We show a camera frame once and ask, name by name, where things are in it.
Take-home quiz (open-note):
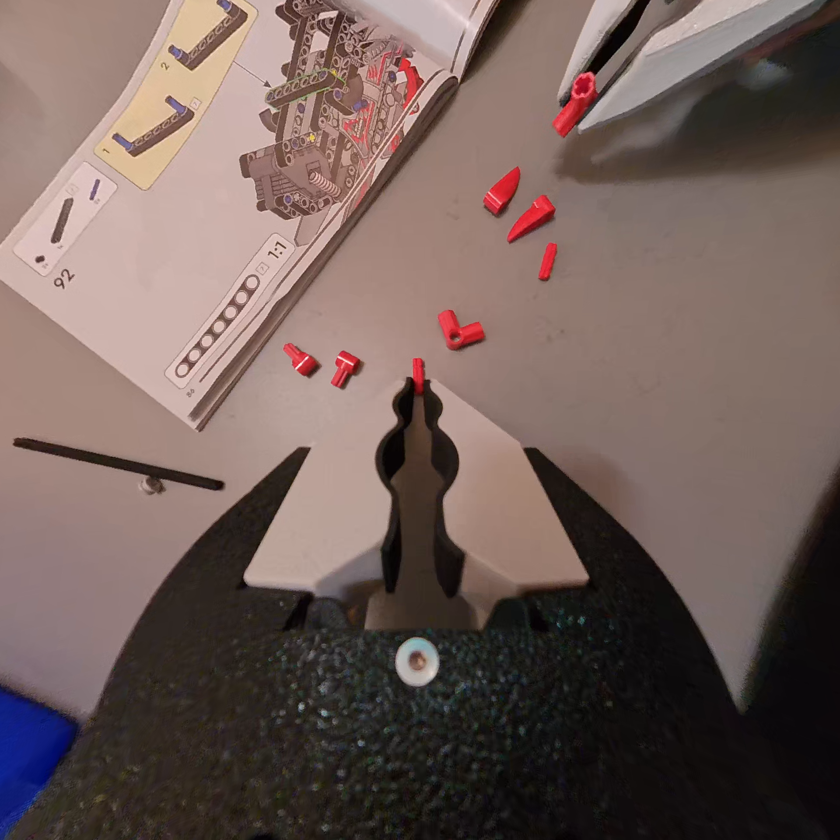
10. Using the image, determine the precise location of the red curved tooth piece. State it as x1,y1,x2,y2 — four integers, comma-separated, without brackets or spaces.
483,166,522,216
507,195,557,244

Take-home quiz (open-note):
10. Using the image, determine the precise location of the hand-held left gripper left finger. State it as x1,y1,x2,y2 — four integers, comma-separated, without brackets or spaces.
244,379,416,626

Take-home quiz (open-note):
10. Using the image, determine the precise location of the grey desk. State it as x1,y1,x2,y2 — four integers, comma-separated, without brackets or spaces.
0,0,840,723

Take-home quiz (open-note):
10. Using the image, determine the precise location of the red angled connector piece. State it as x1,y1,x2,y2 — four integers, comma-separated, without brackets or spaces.
437,310,486,351
553,72,599,138

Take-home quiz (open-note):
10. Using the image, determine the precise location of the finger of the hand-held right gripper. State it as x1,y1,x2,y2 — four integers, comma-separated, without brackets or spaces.
557,0,648,104
576,0,840,133

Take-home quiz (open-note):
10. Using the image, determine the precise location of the long black axle rod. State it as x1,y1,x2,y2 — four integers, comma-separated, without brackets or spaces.
12,437,225,492

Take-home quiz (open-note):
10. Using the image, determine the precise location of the blue plastic object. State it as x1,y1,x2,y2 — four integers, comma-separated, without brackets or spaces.
0,684,80,838

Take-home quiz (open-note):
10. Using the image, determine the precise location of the brick model instruction booklet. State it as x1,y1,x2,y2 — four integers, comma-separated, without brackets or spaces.
0,0,508,433

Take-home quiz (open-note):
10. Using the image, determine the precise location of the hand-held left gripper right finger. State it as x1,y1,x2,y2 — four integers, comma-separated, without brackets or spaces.
423,379,589,628

